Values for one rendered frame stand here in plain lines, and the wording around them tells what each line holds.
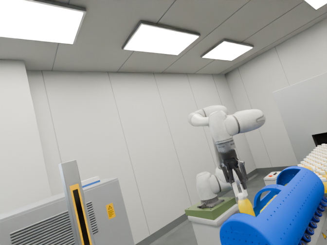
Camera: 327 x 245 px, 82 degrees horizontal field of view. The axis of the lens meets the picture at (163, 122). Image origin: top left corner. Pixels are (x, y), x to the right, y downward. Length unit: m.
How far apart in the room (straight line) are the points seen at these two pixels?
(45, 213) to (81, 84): 2.38
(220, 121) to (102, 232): 1.71
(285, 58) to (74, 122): 5.32
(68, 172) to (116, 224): 1.50
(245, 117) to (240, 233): 0.55
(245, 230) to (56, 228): 1.64
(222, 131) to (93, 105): 3.03
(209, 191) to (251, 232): 0.77
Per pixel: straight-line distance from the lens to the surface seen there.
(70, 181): 0.89
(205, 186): 1.73
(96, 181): 2.38
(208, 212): 1.68
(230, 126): 1.00
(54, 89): 3.72
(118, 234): 2.35
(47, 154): 3.42
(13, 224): 2.13
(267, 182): 2.09
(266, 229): 1.04
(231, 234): 1.10
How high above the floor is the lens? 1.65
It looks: 7 degrees up
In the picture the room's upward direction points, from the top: 16 degrees counter-clockwise
